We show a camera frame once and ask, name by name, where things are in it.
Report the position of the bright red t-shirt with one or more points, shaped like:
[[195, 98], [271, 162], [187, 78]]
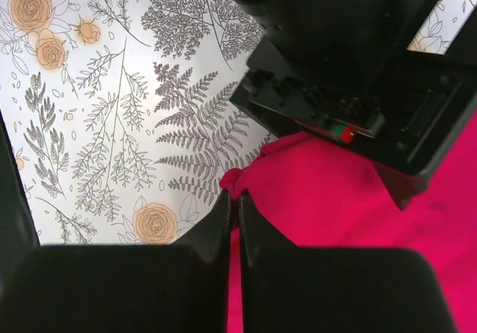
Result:
[[318, 194]]

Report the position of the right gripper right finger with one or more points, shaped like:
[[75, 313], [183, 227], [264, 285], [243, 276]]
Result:
[[287, 288]]

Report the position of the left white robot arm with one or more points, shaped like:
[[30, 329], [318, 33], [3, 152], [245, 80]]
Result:
[[343, 70]]

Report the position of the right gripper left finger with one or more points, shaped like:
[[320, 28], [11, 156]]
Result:
[[179, 287]]

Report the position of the floral patterned table mat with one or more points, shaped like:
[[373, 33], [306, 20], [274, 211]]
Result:
[[119, 113]]

